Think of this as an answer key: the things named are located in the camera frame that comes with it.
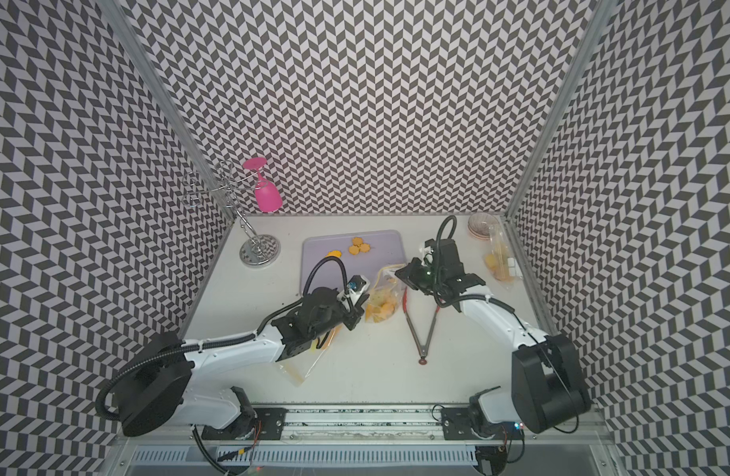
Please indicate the metal wire glass rack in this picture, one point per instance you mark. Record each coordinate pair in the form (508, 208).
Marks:
(258, 250)

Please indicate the pink plastic wine glass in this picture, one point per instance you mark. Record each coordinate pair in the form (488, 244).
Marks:
(266, 193)

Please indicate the lavender plastic tray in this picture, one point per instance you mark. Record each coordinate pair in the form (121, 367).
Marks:
(386, 249)

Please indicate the small pink stacked bowls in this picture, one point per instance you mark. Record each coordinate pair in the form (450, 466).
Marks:
(480, 224)

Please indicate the clear resealable bag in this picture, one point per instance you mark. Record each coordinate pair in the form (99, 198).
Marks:
(500, 260)
(387, 295)

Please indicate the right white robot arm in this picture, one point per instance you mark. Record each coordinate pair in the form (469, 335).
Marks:
(547, 386)

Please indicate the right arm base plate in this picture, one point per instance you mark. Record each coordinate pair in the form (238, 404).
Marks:
(460, 423)

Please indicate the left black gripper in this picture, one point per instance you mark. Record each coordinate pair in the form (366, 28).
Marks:
(355, 313)

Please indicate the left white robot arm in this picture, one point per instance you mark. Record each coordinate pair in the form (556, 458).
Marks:
(174, 382)

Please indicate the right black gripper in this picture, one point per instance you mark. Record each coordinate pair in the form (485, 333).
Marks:
(411, 272)

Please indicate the aluminium mounting rail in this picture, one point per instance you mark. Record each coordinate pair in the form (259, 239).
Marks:
(408, 424)

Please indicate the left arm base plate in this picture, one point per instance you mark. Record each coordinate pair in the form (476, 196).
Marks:
(267, 424)

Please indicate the clear bag with cookies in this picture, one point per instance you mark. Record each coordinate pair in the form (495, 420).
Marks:
(298, 368)

